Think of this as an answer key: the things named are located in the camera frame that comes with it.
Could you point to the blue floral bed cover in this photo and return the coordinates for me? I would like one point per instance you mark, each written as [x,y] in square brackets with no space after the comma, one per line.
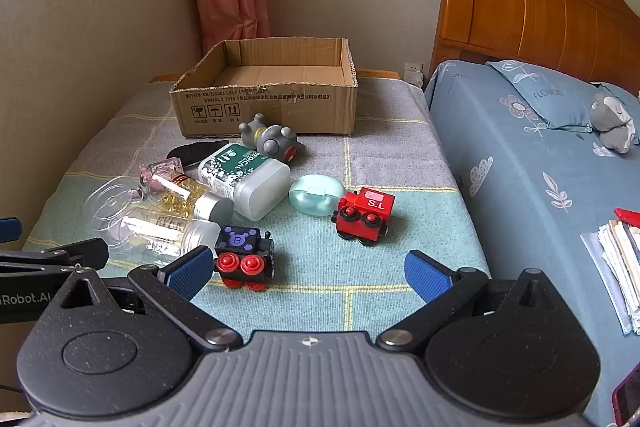
[510,187]

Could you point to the pink smartphone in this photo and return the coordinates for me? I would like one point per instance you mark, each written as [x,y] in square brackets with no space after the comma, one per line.
[631,399]

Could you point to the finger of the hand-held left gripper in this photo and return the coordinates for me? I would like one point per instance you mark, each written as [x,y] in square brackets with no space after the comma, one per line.
[10,230]
[80,254]

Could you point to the clear bottle with white cap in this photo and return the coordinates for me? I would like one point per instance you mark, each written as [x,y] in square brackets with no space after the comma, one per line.
[165,232]

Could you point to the grey plush toy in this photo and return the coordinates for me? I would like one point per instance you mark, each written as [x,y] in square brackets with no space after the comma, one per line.
[612,122]

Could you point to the black oval foot file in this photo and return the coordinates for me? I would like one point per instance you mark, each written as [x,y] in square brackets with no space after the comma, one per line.
[192,154]

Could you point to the white bottle with green label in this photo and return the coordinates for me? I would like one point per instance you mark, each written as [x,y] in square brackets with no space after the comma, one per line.
[240,172]

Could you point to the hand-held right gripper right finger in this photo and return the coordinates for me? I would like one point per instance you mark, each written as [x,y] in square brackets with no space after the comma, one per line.
[427,277]

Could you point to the cardboard box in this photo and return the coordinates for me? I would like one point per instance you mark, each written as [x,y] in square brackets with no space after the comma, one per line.
[270,107]

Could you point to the stack of papers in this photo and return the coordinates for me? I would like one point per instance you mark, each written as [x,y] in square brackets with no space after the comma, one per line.
[620,267]

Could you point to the capsule jar with grey cap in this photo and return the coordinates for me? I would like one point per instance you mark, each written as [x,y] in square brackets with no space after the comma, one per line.
[175,197]

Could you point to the checked blanket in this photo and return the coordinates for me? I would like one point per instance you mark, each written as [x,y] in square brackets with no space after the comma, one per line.
[380,147]

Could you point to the white wall socket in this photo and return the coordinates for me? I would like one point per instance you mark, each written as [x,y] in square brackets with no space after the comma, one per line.
[413,74]

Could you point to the grey rubber animal toy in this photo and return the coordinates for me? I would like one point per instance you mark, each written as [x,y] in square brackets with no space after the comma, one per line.
[272,139]

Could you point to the clear round plastic container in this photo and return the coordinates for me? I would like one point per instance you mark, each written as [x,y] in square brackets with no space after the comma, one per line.
[112,202]

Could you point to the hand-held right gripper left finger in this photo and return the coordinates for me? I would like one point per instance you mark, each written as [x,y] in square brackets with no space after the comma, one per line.
[190,274]

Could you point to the red flat object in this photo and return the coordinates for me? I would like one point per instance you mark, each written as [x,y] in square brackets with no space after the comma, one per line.
[631,217]

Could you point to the red toy train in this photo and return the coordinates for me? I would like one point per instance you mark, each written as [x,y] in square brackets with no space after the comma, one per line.
[365,217]

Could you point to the small pink glass bottle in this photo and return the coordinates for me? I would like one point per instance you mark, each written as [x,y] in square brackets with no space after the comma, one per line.
[160,172]

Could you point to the blue floral pillow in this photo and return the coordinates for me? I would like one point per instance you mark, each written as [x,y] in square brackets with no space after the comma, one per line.
[550,97]

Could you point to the wooden table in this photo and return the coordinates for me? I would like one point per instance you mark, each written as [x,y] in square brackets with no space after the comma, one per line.
[380,73]

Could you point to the wooden headboard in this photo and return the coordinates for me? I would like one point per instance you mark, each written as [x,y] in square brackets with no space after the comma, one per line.
[525,7]

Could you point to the black toy train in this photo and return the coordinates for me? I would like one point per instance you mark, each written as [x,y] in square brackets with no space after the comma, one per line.
[240,242]

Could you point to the mint green oval case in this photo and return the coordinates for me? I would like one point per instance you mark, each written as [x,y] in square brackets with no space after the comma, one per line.
[312,197]

